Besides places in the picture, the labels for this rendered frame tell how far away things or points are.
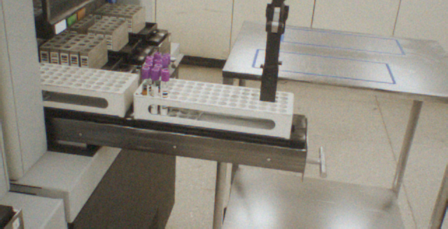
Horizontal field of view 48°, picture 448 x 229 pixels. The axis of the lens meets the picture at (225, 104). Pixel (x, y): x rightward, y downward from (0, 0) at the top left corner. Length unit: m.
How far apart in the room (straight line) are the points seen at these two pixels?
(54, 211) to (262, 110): 0.39
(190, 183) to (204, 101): 1.30
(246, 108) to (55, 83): 0.37
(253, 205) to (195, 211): 0.46
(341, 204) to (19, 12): 1.20
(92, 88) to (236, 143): 0.29
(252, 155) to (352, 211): 0.82
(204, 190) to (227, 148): 1.26
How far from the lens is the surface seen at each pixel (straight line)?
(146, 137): 0.95
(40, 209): 0.88
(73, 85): 0.99
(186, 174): 2.27
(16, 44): 0.88
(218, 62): 3.45
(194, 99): 0.93
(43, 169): 0.98
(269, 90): 0.93
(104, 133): 0.98
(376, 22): 3.30
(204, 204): 2.10
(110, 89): 0.96
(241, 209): 1.62
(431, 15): 3.35
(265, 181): 1.76
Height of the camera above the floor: 1.26
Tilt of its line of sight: 25 degrees down
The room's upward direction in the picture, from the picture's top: 4 degrees clockwise
